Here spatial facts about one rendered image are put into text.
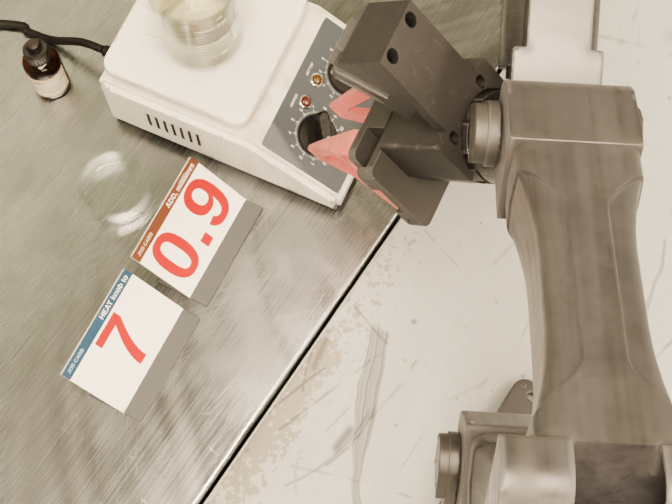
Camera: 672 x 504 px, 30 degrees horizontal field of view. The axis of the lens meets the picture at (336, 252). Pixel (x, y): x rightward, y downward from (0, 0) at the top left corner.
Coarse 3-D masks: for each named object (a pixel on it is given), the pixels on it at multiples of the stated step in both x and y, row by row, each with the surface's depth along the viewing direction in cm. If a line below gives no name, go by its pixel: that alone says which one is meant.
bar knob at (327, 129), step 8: (320, 112) 93; (304, 120) 94; (312, 120) 94; (320, 120) 93; (328, 120) 94; (304, 128) 94; (312, 128) 95; (320, 128) 93; (328, 128) 94; (304, 136) 94; (312, 136) 94; (320, 136) 94; (328, 136) 94; (304, 144) 94
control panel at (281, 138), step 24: (336, 24) 97; (312, 48) 96; (312, 72) 95; (288, 96) 94; (312, 96) 95; (336, 96) 96; (288, 120) 94; (336, 120) 96; (264, 144) 93; (288, 144) 94; (312, 168) 95; (336, 168) 96; (336, 192) 95
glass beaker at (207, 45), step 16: (144, 0) 85; (160, 16) 86; (224, 16) 86; (240, 16) 91; (160, 32) 89; (176, 32) 87; (192, 32) 86; (208, 32) 87; (224, 32) 88; (240, 32) 91; (176, 48) 89; (192, 48) 89; (208, 48) 89; (224, 48) 90; (240, 48) 93; (192, 64) 91; (208, 64) 91; (224, 64) 92
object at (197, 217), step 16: (192, 176) 95; (208, 176) 96; (192, 192) 95; (208, 192) 96; (224, 192) 97; (176, 208) 95; (192, 208) 95; (208, 208) 96; (224, 208) 97; (176, 224) 95; (192, 224) 95; (208, 224) 96; (160, 240) 94; (176, 240) 95; (192, 240) 95; (208, 240) 96; (144, 256) 93; (160, 256) 94; (176, 256) 95; (192, 256) 96; (160, 272) 94; (176, 272) 95; (192, 272) 96
